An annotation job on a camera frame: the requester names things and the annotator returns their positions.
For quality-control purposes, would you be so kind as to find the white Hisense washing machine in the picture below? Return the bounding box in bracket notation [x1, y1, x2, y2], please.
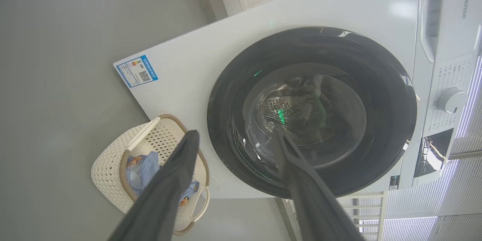
[113, 0, 482, 200]

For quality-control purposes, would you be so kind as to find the blue garment with orange print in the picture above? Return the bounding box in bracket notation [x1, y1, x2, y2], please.
[178, 180, 200, 206]
[125, 151, 162, 196]

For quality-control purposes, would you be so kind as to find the black round glass washer door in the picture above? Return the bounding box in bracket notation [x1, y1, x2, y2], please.
[206, 26, 418, 199]

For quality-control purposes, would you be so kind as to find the stainless steel washer drum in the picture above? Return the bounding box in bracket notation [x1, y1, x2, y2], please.
[264, 90, 329, 137]

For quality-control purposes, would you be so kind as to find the blue energy label sticker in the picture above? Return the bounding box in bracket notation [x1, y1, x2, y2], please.
[114, 55, 159, 88]

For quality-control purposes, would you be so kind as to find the cream perforated laundry basket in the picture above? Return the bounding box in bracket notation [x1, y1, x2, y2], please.
[91, 114, 210, 236]

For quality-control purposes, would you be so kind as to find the white detergent drawer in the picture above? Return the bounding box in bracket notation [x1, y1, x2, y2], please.
[419, 0, 482, 64]

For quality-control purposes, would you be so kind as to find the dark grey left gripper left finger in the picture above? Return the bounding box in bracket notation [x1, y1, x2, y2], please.
[108, 130, 200, 241]

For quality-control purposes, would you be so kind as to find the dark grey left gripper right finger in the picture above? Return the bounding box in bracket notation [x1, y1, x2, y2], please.
[272, 127, 365, 241]

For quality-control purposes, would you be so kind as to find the glossy black display panel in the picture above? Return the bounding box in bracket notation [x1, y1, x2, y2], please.
[413, 128, 454, 178]

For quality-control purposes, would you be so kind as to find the white washing machine dial knob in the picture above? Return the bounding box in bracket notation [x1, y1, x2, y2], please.
[436, 87, 468, 114]

